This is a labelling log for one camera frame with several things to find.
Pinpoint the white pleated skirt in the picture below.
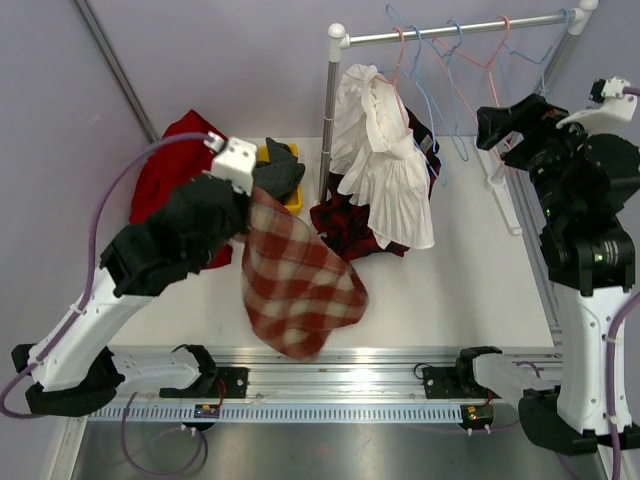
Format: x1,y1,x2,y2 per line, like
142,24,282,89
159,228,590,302
329,64,435,249

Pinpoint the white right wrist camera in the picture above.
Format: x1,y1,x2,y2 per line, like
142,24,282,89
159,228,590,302
556,77,639,135

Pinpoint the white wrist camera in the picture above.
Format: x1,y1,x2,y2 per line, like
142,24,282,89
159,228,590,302
204,131,258,196
556,77,639,135

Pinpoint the red beige checked skirt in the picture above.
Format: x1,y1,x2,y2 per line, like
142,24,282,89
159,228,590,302
241,188,369,361

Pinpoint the pink hanger with white skirt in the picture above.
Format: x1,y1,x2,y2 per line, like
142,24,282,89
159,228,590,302
363,26,411,146

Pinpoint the dark red plaid skirt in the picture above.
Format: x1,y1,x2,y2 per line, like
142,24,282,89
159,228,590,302
310,108,442,261

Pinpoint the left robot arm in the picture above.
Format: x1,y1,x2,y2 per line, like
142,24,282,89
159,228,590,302
11,173,251,417

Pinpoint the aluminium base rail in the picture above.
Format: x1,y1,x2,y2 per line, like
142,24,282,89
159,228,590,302
209,346,460,405

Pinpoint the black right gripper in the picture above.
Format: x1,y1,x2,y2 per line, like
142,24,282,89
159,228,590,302
478,95,608,226

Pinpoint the solid red skirt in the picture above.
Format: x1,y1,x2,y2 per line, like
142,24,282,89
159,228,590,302
129,109,233,269

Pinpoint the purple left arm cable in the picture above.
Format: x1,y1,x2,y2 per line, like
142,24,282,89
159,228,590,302
0,130,221,474

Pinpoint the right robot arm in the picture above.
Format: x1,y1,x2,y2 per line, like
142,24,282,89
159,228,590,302
453,94,639,456

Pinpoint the dark grey dotted skirt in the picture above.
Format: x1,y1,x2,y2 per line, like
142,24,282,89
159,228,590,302
253,137,306,205

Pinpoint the slotted cable duct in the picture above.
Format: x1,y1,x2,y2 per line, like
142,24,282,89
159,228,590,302
89,401,462,424

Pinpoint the yellow plastic bin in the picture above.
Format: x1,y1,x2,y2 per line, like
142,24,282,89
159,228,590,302
257,145,304,216

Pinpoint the metal clothes rack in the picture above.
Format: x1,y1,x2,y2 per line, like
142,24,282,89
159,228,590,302
317,0,600,236

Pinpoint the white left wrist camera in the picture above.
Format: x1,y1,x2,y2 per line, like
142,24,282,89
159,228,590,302
204,131,258,196

